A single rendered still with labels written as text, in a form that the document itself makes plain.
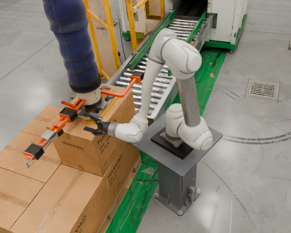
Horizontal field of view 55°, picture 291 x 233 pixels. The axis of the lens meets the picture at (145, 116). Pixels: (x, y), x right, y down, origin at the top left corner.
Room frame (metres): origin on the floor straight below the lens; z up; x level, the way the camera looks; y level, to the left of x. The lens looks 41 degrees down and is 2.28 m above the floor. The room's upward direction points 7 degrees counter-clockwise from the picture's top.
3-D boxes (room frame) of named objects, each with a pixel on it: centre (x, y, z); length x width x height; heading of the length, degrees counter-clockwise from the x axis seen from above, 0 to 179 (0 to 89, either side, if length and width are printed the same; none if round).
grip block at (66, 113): (1.48, 0.52, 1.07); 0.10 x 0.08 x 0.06; 61
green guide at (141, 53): (3.50, -0.22, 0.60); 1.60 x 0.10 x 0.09; 153
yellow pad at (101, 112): (1.66, 0.31, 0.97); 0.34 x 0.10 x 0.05; 151
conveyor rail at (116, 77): (3.21, -0.01, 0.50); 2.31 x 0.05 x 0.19; 153
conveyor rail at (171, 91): (2.92, -0.59, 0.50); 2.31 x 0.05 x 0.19; 153
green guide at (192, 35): (3.26, -0.70, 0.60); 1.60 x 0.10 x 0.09; 153
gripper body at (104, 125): (1.32, 0.27, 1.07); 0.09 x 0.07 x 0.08; 61
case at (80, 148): (1.69, 0.40, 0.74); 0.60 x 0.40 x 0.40; 150
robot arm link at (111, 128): (1.28, 0.20, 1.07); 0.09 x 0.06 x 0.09; 151
